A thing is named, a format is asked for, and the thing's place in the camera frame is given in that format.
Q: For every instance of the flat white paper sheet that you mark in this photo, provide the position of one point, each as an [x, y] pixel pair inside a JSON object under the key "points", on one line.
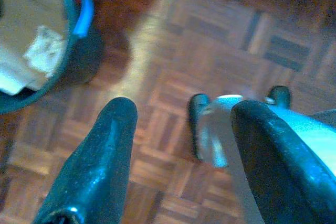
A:
{"points": [[10, 77]]}

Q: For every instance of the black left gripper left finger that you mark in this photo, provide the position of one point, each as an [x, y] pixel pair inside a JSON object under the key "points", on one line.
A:
{"points": [[99, 161]]}

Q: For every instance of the dark round waste bin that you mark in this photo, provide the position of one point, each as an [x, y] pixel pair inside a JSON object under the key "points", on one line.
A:
{"points": [[85, 9]]}

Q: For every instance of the crumpled white paper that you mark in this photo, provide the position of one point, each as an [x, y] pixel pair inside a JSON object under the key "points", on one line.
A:
{"points": [[44, 51]]}

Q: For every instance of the beige paper bag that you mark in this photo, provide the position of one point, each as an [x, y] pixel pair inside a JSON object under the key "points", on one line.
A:
{"points": [[26, 3]]}

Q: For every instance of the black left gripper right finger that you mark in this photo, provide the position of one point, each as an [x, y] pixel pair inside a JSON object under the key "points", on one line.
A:
{"points": [[278, 171]]}

